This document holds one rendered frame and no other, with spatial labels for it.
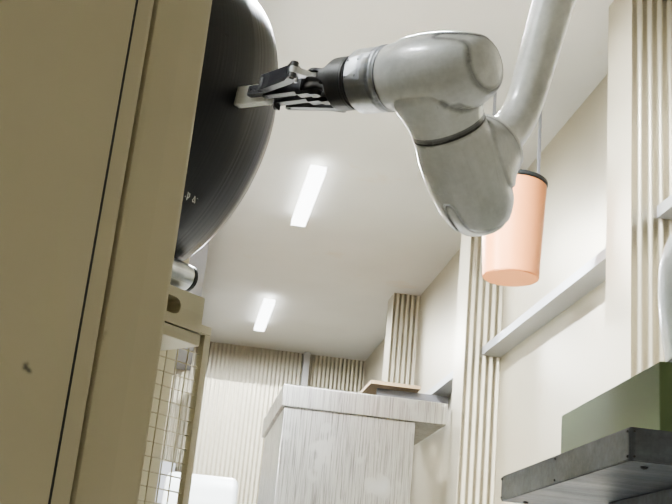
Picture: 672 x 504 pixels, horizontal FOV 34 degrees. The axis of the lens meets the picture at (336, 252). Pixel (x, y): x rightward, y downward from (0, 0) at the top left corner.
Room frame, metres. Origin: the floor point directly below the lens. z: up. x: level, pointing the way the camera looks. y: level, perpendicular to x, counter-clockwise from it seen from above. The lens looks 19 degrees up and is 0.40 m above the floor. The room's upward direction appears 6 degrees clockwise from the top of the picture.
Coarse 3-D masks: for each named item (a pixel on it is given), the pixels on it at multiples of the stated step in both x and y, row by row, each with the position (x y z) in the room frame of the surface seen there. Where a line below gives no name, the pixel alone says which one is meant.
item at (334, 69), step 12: (336, 60) 1.33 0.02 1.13; (324, 72) 1.33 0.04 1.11; (336, 72) 1.32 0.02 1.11; (312, 84) 1.35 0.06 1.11; (324, 84) 1.33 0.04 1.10; (336, 84) 1.32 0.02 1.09; (324, 96) 1.39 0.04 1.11; (336, 96) 1.33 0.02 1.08; (336, 108) 1.36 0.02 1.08; (348, 108) 1.35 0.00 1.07
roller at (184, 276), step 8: (176, 264) 1.61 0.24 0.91; (184, 264) 1.63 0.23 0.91; (176, 272) 1.61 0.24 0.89; (184, 272) 1.62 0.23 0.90; (192, 272) 1.63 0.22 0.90; (176, 280) 1.62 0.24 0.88; (184, 280) 1.63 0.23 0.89; (192, 280) 1.64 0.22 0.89; (184, 288) 1.64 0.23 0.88; (192, 288) 1.65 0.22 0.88
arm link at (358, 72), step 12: (372, 48) 1.28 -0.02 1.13; (348, 60) 1.30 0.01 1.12; (360, 60) 1.28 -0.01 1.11; (372, 60) 1.27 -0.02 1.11; (348, 72) 1.30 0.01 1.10; (360, 72) 1.28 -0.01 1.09; (372, 72) 1.27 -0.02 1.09; (348, 84) 1.30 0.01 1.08; (360, 84) 1.29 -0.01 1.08; (372, 84) 1.28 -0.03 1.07; (348, 96) 1.31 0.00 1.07; (360, 96) 1.30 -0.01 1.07; (372, 96) 1.29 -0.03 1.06; (360, 108) 1.33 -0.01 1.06; (372, 108) 1.32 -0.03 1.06; (384, 108) 1.31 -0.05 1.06
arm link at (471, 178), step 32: (544, 0) 1.36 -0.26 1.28; (576, 0) 1.38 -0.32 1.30; (544, 32) 1.36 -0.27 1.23; (544, 64) 1.37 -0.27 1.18; (512, 96) 1.38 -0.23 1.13; (544, 96) 1.39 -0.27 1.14; (480, 128) 1.28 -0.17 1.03; (512, 128) 1.35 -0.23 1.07; (448, 160) 1.30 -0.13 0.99; (480, 160) 1.30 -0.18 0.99; (512, 160) 1.34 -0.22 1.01; (448, 192) 1.33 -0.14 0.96; (480, 192) 1.33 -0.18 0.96; (512, 192) 1.37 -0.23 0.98; (448, 224) 1.41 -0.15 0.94; (480, 224) 1.37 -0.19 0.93
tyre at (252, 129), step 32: (224, 0) 1.47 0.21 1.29; (256, 0) 1.57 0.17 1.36; (256, 32) 1.51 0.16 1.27; (224, 64) 1.46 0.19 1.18; (256, 64) 1.51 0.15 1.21; (224, 96) 1.47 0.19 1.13; (224, 128) 1.49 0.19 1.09; (256, 128) 1.53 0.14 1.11; (192, 160) 1.49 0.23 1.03; (224, 160) 1.52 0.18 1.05; (256, 160) 1.57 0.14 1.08; (224, 192) 1.56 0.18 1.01; (192, 224) 1.58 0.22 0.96
